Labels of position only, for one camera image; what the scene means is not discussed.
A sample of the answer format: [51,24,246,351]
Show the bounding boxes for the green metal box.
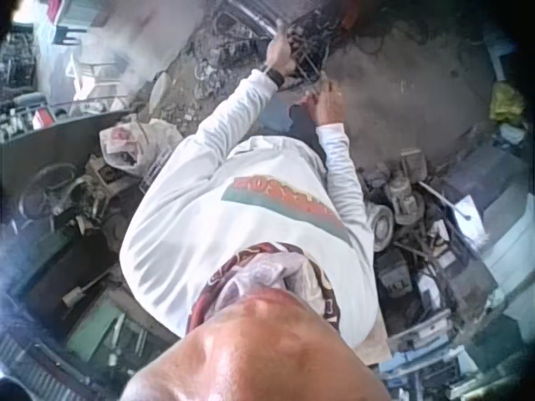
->
[65,290,160,368]

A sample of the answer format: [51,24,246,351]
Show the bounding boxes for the dark curved panel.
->
[0,109,141,206]

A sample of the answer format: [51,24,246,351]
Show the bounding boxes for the round black ring part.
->
[18,162,81,220]

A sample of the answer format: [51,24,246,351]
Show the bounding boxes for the person's left hand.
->
[266,33,298,79]

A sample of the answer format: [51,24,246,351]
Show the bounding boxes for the white plastic bag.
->
[99,118,184,178]

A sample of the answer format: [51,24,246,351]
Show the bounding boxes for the person's legs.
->
[259,94,329,165]

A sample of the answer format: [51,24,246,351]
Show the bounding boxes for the black wrist band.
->
[266,68,288,89]

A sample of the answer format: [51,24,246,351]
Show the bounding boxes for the grey appliance casing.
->
[441,144,535,251]

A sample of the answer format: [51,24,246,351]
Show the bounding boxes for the person's right hand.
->
[302,79,349,127]

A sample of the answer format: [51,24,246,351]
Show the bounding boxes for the metal wire frame part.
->
[286,25,332,87]

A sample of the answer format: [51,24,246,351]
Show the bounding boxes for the pale round disc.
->
[149,70,173,107]

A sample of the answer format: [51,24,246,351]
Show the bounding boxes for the yellow-green plastic bag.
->
[487,82,527,125]

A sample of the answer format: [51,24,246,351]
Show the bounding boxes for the heap of scrap motors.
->
[359,150,502,352]

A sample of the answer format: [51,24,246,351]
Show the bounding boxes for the grey pulley wheel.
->
[370,204,396,253]

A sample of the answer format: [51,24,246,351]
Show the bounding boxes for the white plastic chair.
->
[65,53,128,102]

